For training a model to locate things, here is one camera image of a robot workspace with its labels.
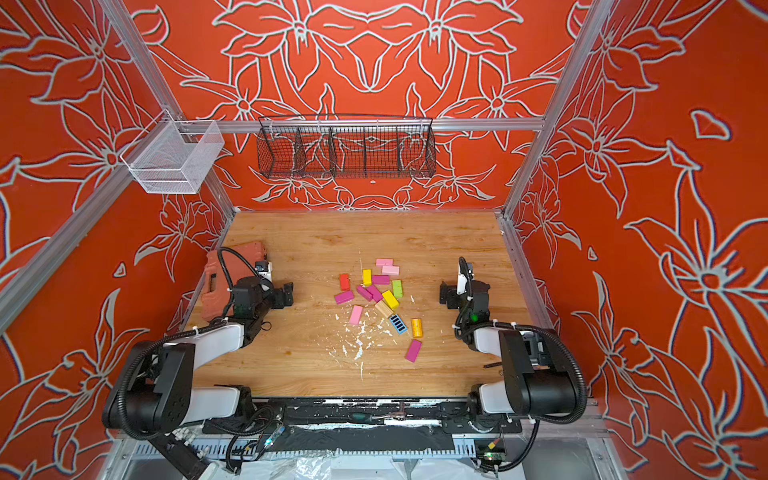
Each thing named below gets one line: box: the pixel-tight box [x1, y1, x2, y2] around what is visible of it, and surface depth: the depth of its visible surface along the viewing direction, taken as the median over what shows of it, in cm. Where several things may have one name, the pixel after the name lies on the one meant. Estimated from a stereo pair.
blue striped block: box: [389, 314, 408, 335], surface depth 89 cm
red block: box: [339, 274, 351, 291], surface depth 102 cm
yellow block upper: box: [362, 269, 372, 287], surface depth 101 cm
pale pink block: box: [349, 306, 363, 325], surface depth 92 cm
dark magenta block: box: [367, 284, 383, 303], surface depth 97 cm
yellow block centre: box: [382, 290, 400, 310], surface depth 95 cm
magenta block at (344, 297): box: [335, 290, 355, 304], surface depth 97 cm
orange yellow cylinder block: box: [411, 318, 423, 338], surface depth 89 cm
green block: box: [392, 279, 404, 299], surface depth 97 cm
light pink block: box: [381, 265, 400, 276], surface depth 103 cm
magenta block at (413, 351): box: [405, 339, 423, 363], surface depth 87 cm
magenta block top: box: [372, 275, 391, 285], surface depth 100 cm
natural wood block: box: [374, 300, 393, 318], surface depth 94 cm
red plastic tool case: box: [201, 241, 266, 322], surface depth 79 cm
